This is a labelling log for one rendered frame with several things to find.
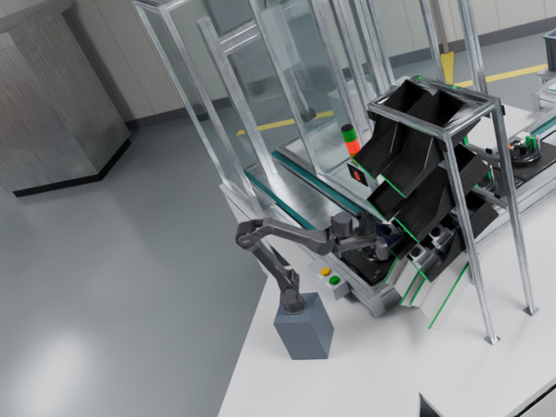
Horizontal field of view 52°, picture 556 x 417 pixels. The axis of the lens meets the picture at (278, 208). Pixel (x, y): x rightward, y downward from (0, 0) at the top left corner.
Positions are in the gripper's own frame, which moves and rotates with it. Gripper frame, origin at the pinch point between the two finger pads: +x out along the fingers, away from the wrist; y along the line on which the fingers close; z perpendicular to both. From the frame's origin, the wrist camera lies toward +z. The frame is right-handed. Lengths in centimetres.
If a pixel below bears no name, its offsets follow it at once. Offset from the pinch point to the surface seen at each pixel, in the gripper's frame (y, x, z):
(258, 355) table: 10, -49, -53
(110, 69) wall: 545, -148, -113
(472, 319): -13.4, 24.8, -33.8
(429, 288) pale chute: -9.7, 10.3, -18.6
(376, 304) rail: 4.9, -3.0, -35.5
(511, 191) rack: -17.3, 29.8, 19.8
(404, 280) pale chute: 0.5, 5.5, -22.4
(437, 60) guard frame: 134, 75, -2
